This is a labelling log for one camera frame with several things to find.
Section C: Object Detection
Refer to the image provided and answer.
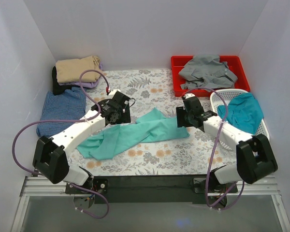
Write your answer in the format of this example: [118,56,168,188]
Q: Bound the mint green t shirt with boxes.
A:
[77,108,189,160]

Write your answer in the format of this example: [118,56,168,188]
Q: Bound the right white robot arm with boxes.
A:
[176,93,278,192]

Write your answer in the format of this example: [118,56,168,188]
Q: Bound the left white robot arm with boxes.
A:
[33,90,131,193]

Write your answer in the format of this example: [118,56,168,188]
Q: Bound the white plastic basket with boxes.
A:
[210,88,270,138]

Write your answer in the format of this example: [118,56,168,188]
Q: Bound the folded lavender shirt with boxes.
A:
[59,64,102,88]

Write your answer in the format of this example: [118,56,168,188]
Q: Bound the blue checkered shirt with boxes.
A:
[36,87,86,137]

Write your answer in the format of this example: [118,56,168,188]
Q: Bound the grey polo shirt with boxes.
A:
[179,55,238,90]

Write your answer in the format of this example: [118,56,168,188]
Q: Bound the teal blue t shirt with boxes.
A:
[226,93,264,134]

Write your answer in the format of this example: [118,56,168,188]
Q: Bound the red plastic tray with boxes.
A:
[171,56,250,97]

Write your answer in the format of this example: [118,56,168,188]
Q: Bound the folded beige shirt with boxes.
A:
[56,56,101,84]

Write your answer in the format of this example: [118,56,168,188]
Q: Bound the folded black garment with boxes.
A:
[52,66,64,95]

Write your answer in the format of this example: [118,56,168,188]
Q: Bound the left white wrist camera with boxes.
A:
[107,89,121,98]

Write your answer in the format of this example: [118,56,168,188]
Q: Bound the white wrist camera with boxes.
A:
[107,89,121,98]
[182,93,195,100]

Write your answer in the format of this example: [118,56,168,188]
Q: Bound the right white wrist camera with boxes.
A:
[182,93,195,100]

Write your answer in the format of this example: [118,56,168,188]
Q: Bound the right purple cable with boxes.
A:
[183,88,245,211]

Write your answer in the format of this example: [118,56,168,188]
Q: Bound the aluminium frame rail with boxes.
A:
[11,175,290,232]

